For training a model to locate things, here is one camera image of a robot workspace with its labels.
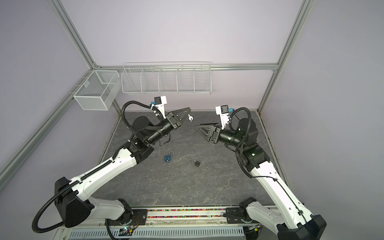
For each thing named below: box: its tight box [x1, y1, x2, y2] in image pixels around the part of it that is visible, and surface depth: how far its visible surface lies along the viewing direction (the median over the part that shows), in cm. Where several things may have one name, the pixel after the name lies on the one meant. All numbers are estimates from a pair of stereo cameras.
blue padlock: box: [164, 150, 175, 162], surface depth 96 cm
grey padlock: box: [191, 160, 201, 168], surface depth 93 cm
